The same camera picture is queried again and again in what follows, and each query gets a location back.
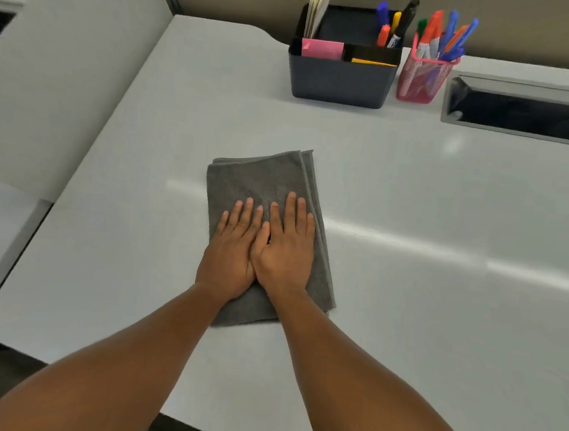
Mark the person's right forearm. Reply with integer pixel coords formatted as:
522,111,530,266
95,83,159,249
258,285,507,431

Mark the black desk organizer box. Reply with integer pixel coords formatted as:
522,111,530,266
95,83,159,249
284,0,406,111

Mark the orange pen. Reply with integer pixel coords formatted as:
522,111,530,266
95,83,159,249
444,23,470,55

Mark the red marker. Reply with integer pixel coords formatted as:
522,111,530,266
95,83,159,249
416,9,444,61

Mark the blue pen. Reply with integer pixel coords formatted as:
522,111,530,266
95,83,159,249
438,8,461,57
447,16,480,62

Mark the person's left hand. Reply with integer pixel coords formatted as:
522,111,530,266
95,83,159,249
193,193,267,308

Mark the grey desk cable slot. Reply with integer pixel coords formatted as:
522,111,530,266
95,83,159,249
439,72,569,148

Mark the person's left forearm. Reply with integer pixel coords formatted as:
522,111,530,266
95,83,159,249
0,264,225,431

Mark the white partition panel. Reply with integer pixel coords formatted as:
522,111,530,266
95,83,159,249
0,0,176,212

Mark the pink sticky note pad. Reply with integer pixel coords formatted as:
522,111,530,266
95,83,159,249
300,38,345,62

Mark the yellow sticky note pad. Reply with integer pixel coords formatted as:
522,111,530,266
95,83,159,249
351,57,398,68

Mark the person's right hand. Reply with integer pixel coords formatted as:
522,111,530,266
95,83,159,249
246,188,320,303

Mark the pink mesh pen cup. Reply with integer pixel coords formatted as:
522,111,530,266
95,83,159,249
395,31,463,107

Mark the grey cloth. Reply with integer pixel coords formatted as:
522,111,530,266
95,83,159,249
193,141,350,338

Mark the black marker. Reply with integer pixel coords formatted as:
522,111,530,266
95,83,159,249
387,0,421,51

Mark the cream paper notepad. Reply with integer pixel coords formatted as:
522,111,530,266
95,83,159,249
303,0,335,41

